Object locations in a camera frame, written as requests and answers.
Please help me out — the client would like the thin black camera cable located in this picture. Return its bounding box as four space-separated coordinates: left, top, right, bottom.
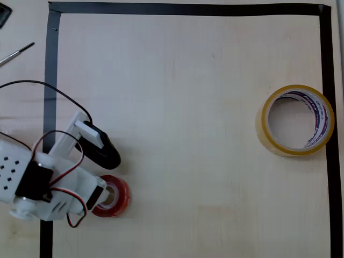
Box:
0 80 94 126

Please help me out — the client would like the large clear yellowish tape roll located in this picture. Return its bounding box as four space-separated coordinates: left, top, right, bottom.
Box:
255 84 335 156

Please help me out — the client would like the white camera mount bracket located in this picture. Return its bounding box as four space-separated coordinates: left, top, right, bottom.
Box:
47 111 105 162

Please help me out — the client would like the black glossy object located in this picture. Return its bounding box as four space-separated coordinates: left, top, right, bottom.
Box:
0 5 13 28

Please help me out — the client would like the black webcam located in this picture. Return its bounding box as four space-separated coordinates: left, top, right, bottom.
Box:
75 121 121 170

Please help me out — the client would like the red white servo cable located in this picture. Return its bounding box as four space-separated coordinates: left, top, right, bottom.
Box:
31 130 89 228

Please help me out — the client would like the small red tape roll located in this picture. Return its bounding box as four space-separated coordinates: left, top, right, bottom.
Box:
91 174 132 219

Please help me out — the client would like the thin metal screwdriver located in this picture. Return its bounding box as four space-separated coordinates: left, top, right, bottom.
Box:
0 42 35 68

